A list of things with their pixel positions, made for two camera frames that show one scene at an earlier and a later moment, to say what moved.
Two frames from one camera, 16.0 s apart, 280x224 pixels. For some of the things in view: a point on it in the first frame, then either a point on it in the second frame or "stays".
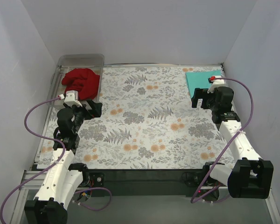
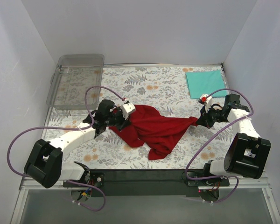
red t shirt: [83, 80] → [147, 127]
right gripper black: [199, 99] → [204, 119]
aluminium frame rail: [35, 184] stays
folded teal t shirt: [200, 80] stays
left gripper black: [93, 108] → [121, 119]
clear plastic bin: [94, 62] stays
